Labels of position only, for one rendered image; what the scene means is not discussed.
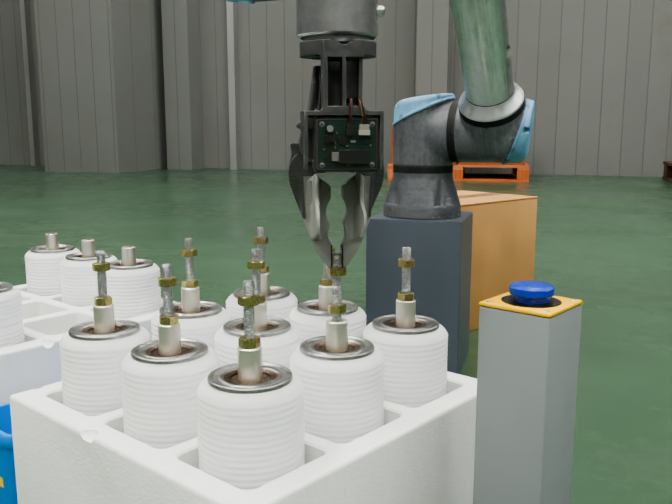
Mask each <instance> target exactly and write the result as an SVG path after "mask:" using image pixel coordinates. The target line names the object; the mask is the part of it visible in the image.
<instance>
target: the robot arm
mask: <svg viewBox="0 0 672 504"><path fill-rule="evenodd" d="M450 2H451V8H452V14H453V20H454V27H455V33H456V39H457V45H458V52H459V58H460V64H461V70H462V76H463V83H464V89H465V91H464V92H463V93H462V95H461V96H460V99H459V101H456V97H455V95H454V94H453V93H440V94H431V95H423V96H417V97H411V98H407V99H403V100H401V101H399V102H398V103H397V104H396V105H395V108H394V122H393V124H392V126H393V177H392V180H391V184H390V187H389V190H388V193H387V196H386V199H385V202H384V209H383V215H384V216H386V217H391V218H398V219H412V220H440V219H452V218H458V217H460V216H461V204H460V201H459V197H458V194H457V190H456V187H455V183H454V180H453V162H458V163H502V164H503V165H505V164H506V163H521V162H523V161H524V160H525V159H526V158H527V155H528V152H529V147H530V142H531V136H532V130H533V123H534V114H535V102H534V101H533V100H529V99H524V92H523V90H522V88H521V87H520V86H519V85H518V84H516V83H515V82H514V78H513V68H512V57H511V47H510V37H509V27H508V17H507V7H506V0H450ZM384 14H385V7H384V6H381V5H377V0H296V26H297V37H298V38H299V39H300V40H303V41H302V42H300V43H299V44H300V58H304V59H313V60H321V66H314V68H313V72H312V80H311V87H310V94H309V101H308V108H307V111H300V122H299V123H297V124H296V127H297V128H299V129H300V130H301V132H300V136H299V140H298V143H291V144H290V148H291V157H290V161H289V167H288V177H289V183H290V187H291V190H292V192H293V195H294V198H295V200H296V203H297V205H298V208H299V210H300V213H301V216H302V218H303V221H304V223H305V226H306V228H307V231H308V234H309V236H310V239H311V241H312V244H313V246H314V248H315V250H316V252H317V253H318V255H319V256H320V258H321V259H322V260H323V262H324V263H325V264H326V265H327V267H332V244H331V243H330V242H329V239H328V230H329V227H330V223H329V221H328V219H327V215H326V208H327V205H328V202H329V201H330V199H331V187H330V185H329V184H328V183H326V182H325V181H323V180H322V179H320V178H319V177H318V173H326V172H350V173H354V172H356V174H355V175H354V176H352V177H351V178H350V179H348V180H347V181H345V182H344V183H343V184H342V186H341V197H342V199H343V200H344V202H345V206H346V214H345V217H344V219H343V221H342V224H343V227H344V237H343V240H342V242H341V243H340V253H341V255H342V256H341V257H342V267H346V266H347V265H348V264H349V262H350V261H351V260H352V259H353V257H354V256H355V254H356V253H357V251H358V249H359V247H360V245H361V242H362V240H363V238H364V235H365V233H366V229H367V226H368V224H369V221H370V218H371V210H372V207H373V205H374V203H375V200H376V198H377V196H378V194H379V192H380V189H381V187H382V183H383V179H384V164H383V160H384V111H368V110H366V109H365V106H363V102H362V88H363V59H371V58H375V57H376V42H374V41H371V40H374V39H375V38H376V37H377V36H378V18H377V16H378V17H382V16H384Z"/></svg>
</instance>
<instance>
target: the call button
mask: <svg viewBox="0 0 672 504"><path fill-rule="evenodd" d="M554 290H555V288H554V287H553V286H552V285H551V284H549V283H545V282H539V281H517V282H513V283H512V284H510V288H509V293H510V294H512V295H514V299H513V300H514V301H516V302H519V303H524V304H546V303H549V299H550V297H553V296H554Z"/></svg>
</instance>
